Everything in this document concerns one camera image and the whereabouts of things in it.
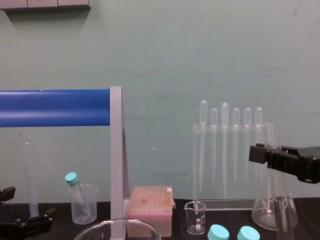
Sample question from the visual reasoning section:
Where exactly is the clear graduated cylinder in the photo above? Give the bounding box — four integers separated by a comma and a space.
24, 160, 41, 219

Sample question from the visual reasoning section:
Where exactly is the clear plastic transfer pipette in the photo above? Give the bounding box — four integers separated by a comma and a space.
199, 99, 209, 193
254, 106, 264, 181

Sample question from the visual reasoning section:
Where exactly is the round glass dish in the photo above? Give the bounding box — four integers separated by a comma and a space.
73, 218, 162, 240

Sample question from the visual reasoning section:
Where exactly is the clear acrylic pipette rack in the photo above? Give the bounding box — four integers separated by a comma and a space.
192, 121, 275, 211

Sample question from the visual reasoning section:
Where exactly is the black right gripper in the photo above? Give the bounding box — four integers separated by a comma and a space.
248, 142, 320, 185

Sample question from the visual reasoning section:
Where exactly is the teal capped centrifuge tube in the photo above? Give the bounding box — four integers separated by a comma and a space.
64, 171, 89, 219

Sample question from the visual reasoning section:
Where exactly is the clear glass conical flask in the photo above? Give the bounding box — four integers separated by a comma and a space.
250, 124, 300, 231

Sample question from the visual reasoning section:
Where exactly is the clear plastic beaker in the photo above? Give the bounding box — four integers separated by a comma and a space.
69, 183, 99, 225

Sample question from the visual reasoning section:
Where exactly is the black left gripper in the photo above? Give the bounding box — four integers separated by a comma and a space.
0, 186, 57, 240

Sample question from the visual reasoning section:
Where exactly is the small glass beaker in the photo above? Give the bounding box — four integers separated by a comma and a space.
183, 200, 207, 236

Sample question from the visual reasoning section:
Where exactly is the blue cylinder roll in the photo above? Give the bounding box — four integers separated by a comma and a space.
0, 89, 112, 128

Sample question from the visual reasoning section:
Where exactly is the white wall cabinet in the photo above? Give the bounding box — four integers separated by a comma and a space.
0, 0, 92, 12

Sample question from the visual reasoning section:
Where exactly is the clear glass tube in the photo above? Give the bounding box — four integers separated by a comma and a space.
275, 196, 295, 240

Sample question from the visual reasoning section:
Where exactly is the pink pipette tip box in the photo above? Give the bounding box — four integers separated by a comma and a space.
125, 185, 176, 238

